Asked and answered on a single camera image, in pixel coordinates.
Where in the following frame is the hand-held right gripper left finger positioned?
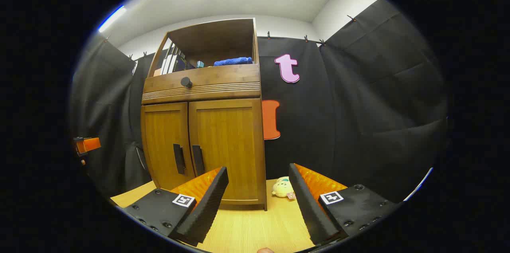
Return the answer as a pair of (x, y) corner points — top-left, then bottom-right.
(122, 167), (229, 247)

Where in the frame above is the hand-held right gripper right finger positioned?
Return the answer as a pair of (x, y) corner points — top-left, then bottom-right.
(288, 163), (402, 245)

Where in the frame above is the wooden shoe cabinet door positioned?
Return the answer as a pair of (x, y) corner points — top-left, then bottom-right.
(141, 102), (196, 190)
(188, 98), (267, 202)

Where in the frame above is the wooden double-door shoe cabinet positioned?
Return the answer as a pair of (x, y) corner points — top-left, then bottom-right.
(140, 18), (267, 211)

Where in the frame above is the yellow plush toy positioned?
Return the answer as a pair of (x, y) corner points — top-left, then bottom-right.
(272, 177), (296, 200)

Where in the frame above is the black backdrop cloth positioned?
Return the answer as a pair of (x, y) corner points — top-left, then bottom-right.
(71, 0), (449, 204)

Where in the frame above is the dark book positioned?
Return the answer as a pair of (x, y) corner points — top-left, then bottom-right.
(175, 56), (196, 72)

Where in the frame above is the folded blue towel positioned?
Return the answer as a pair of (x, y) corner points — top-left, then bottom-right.
(214, 57), (254, 67)

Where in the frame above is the black door handle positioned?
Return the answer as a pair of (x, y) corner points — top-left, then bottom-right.
(192, 145), (205, 177)
(173, 143), (186, 175)

